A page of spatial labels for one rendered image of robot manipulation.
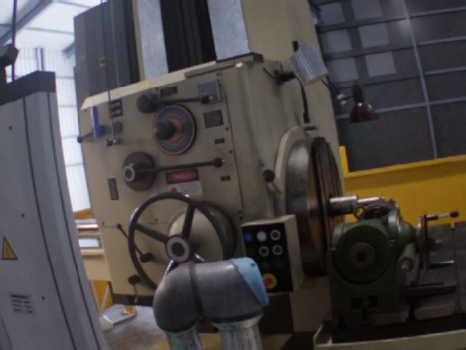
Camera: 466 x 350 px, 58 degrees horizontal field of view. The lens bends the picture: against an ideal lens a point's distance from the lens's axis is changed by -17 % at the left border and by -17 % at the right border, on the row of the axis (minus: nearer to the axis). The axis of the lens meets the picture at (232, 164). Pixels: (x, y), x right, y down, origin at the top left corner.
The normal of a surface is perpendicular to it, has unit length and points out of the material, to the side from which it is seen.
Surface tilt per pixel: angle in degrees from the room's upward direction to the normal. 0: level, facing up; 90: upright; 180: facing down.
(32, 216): 90
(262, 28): 90
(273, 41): 90
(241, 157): 90
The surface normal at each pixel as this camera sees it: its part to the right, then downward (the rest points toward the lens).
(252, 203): -0.42, 0.10
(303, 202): -0.44, -0.13
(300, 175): -0.44, -0.50
